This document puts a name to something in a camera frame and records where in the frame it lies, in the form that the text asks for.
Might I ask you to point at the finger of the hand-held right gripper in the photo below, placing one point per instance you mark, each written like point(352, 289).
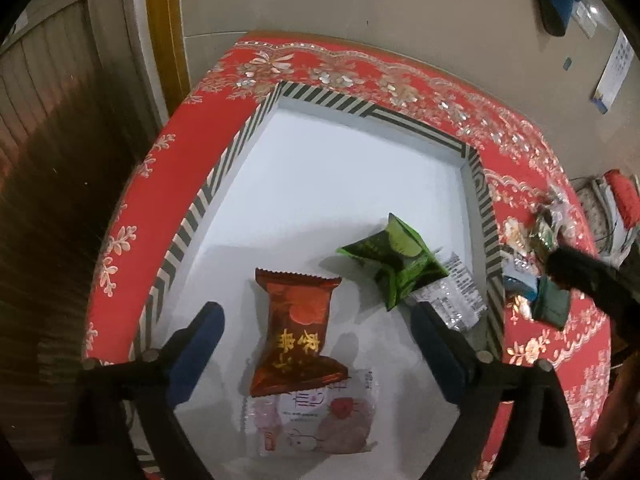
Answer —
point(570, 267)

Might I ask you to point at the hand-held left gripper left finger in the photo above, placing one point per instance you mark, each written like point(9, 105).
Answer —
point(200, 350)

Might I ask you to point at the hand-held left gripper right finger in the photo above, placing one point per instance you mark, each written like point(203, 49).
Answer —
point(440, 355)

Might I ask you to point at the dark green snack packet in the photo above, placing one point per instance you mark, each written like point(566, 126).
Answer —
point(550, 305)

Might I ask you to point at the clear silver snack packet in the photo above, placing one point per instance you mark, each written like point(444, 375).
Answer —
point(457, 295)

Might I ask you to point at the red snack packet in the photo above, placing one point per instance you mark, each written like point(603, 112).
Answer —
point(295, 320)

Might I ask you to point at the white pink snack packet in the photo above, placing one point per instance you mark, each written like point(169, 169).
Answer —
point(320, 420)

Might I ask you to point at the striped cardboard box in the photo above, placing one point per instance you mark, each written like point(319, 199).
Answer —
point(325, 185)

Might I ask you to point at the person's right forearm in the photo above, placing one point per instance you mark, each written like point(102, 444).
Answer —
point(625, 390)

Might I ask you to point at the small green silver packet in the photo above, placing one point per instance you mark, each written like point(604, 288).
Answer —
point(542, 232)

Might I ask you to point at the blue snack packet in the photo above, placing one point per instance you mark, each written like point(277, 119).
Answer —
point(517, 284)

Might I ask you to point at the clear crinkled snack packet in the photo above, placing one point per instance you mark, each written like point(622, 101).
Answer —
point(557, 205)

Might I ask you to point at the red cushion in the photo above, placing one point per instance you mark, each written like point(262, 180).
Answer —
point(625, 197)

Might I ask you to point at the red floral tablecloth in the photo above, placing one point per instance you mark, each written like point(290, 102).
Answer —
point(350, 67)

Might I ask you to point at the slatted wooden door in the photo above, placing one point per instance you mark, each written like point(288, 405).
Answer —
point(50, 70)

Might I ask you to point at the wall calendar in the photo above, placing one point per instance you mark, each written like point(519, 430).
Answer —
point(615, 70)

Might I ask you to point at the white wall switch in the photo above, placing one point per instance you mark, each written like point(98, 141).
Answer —
point(586, 17)

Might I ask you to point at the yellow wooden door frame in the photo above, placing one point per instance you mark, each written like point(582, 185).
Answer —
point(162, 20)

